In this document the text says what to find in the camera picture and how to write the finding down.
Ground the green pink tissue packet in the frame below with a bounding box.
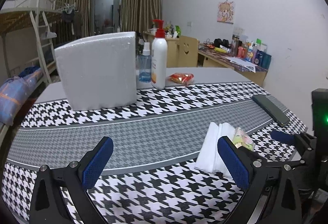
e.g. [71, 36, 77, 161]
[232, 127, 255, 151]

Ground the white tissue stack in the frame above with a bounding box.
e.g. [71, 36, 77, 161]
[195, 122, 235, 179]

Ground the black smartphone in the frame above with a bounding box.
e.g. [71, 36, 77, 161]
[252, 95, 290, 128]

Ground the houndstooth table cloth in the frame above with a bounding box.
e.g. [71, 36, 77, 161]
[2, 82, 295, 223]

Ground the near cluttered wooden desk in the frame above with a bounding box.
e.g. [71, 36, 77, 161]
[198, 44, 267, 86]

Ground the dark blue box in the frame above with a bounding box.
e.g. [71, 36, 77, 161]
[255, 50, 272, 70]

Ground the white printed paper sheet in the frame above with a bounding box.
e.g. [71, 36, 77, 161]
[226, 57, 256, 73]

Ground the white styrofoam box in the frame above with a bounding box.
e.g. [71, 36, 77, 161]
[55, 32, 137, 111]

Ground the red orange snack packet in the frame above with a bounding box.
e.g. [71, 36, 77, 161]
[168, 73, 194, 85]

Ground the blue plaid duvet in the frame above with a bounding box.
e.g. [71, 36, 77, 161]
[1, 67, 43, 126]

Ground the blue spray bottle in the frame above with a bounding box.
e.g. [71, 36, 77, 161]
[139, 42, 151, 83]

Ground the wooden smiley face chair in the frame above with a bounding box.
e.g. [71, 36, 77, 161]
[177, 36, 198, 68]

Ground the white red pump bottle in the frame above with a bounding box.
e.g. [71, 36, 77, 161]
[151, 19, 168, 89]

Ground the white metal bunk bed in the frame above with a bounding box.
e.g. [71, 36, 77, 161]
[0, 0, 77, 122]

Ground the brown right curtain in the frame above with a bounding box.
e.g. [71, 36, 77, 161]
[121, 0, 162, 33]

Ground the brown curtain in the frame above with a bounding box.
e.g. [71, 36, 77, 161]
[55, 0, 91, 44]
[121, 0, 162, 33]

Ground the glass balcony door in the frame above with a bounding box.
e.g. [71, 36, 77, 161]
[91, 0, 121, 35]

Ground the brown left curtain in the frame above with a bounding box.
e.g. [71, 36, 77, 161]
[55, 0, 91, 44]

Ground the anime girl wall poster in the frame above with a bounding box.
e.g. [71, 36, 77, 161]
[217, 1, 235, 24]

